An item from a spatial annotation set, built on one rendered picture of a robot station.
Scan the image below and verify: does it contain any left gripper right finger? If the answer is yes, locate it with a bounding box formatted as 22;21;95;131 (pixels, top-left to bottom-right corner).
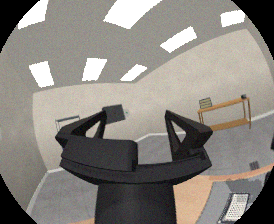
165;109;213;161

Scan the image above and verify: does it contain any white well plate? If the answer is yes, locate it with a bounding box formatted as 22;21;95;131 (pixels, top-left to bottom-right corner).
223;194;247;221

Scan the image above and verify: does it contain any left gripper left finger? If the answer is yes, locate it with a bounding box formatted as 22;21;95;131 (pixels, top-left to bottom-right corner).
59;111;106;139

